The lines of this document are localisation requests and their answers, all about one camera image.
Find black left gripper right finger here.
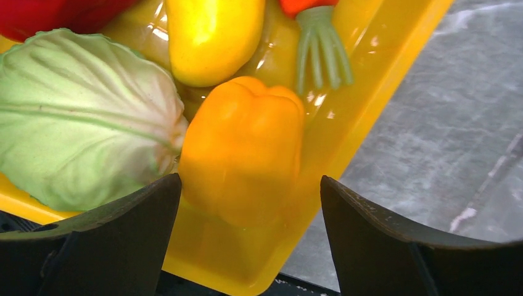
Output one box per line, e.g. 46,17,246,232
320,176,522,295

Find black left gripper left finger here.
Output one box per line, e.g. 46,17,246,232
1,174,181,295

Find green cabbage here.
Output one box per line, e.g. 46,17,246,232
1,28,188,211

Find orange bell pepper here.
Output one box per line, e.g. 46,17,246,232
178,76,305,227

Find orange carrot with green top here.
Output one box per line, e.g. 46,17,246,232
279,0,353,94

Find red bell pepper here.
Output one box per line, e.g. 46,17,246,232
1,0,137,42

